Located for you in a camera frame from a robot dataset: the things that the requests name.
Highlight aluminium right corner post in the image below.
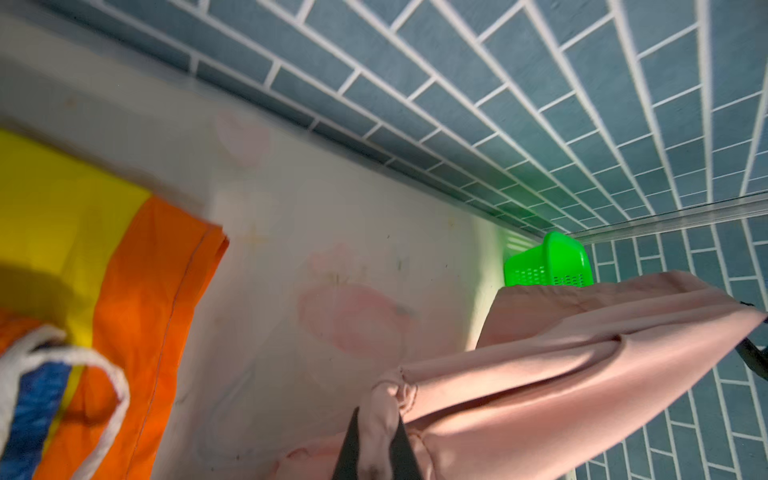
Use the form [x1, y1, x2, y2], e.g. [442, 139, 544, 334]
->
[571, 192, 767, 244]

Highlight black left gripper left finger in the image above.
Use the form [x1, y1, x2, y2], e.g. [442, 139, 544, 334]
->
[332, 408, 360, 480]

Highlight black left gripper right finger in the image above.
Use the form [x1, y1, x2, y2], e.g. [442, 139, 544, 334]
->
[389, 418, 423, 480]

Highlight green plastic basket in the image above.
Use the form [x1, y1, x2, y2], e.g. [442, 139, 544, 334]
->
[503, 232, 594, 287]

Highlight pink cloth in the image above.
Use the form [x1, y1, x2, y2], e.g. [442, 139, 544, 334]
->
[273, 271, 766, 479]

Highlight colourful striped shorts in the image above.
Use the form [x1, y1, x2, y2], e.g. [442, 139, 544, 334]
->
[1, 131, 229, 479]

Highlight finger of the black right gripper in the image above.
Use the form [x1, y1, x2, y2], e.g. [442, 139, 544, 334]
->
[735, 338, 768, 381]

